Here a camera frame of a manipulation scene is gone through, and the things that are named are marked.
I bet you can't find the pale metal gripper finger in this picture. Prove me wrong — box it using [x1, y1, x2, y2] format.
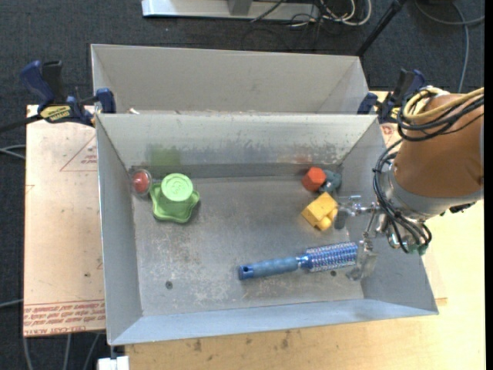
[333, 194, 367, 230]
[345, 240, 379, 282]

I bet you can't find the yellow toy block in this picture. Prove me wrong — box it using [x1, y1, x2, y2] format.
[300, 191, 340, 231]

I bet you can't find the grey-green toy piece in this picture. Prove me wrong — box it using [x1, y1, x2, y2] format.
[320, 170, 343, 194]

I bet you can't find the red-orange block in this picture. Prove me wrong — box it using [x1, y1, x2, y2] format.
[301, 166, 327, 193]

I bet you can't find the blue hairbrush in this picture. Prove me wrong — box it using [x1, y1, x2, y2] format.
[237, 241, 361, 281]

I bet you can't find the grey metal bin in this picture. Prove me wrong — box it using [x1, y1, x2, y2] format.
[90, 43, 439, 346]

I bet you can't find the green cup with star base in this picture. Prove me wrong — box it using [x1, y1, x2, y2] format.
[149, 173, 201, 224]

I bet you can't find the red ball in clear dome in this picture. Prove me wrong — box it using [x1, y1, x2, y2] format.
[130, 169, 153, 197]

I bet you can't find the black cylinder on white bracket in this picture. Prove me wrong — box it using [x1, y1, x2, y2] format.
[448, 201, 478, 217]

